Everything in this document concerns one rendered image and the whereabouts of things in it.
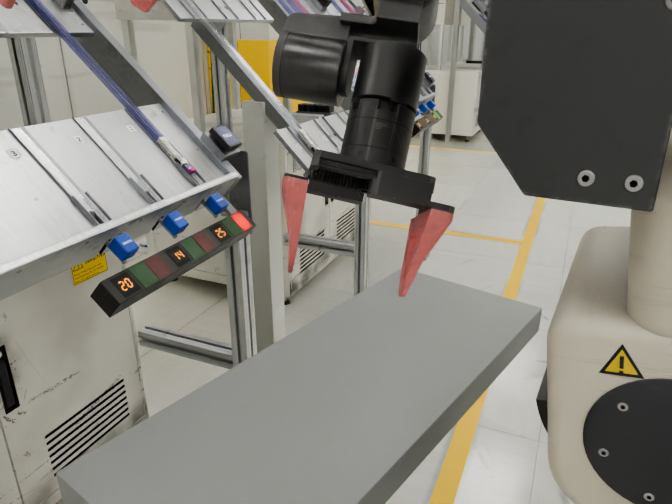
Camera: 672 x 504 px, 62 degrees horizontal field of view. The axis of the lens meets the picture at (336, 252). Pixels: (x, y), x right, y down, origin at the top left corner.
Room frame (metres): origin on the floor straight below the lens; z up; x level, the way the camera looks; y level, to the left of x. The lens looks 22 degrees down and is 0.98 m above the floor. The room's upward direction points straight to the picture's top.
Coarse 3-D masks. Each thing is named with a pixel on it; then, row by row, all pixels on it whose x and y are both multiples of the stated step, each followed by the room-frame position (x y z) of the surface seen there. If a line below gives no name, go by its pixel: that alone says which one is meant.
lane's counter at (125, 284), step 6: (120, 276) 0.68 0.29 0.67; (126, 276) 0.69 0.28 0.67; (114, 282) 0.67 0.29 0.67; (120, 282) 0.67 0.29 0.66; (126, 282) 0.68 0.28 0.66; (132, 282) 0.68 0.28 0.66; (120, 288) 0.66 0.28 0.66; (126, 288) 0.67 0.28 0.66; (132, 288) 0.68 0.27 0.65; (138, 288) 0.68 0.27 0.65; (126, 294) 0.66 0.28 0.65
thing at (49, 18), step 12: (36, 0) 1.05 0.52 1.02; (48, 12) 1.05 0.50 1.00; (60, 24) 1.04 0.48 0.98; (60, 36) 1.03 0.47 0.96; (72, 36) 1.03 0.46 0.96; (72, 48) 1.02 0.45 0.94; (84, 60) 1.01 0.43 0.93; (96, 72) 1.00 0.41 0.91; (108, 84) 0.99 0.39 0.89; (120, 96) 0.98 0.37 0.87; (132, 108) 0.97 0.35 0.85; (144, 120) 0.96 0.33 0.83; (156, 132) 0.96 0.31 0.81
